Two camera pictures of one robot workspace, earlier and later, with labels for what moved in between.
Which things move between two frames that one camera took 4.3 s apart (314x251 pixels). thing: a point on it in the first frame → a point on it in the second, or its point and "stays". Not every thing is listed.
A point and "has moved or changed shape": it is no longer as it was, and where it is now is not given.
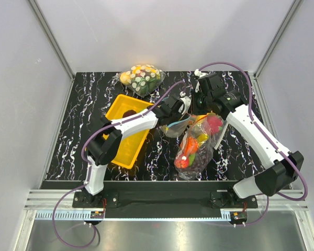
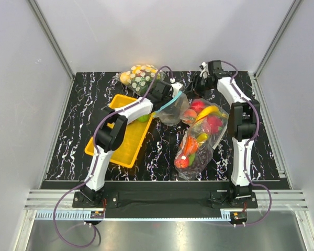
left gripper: (179, 115) → (169, 95)
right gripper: (194, 110) → (195, 79)
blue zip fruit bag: (175, 129) has moved or changed shape
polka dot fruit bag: (142, 79) stays
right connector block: (238, 217) stays
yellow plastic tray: (131, 145) stays
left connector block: (96, 214) stays
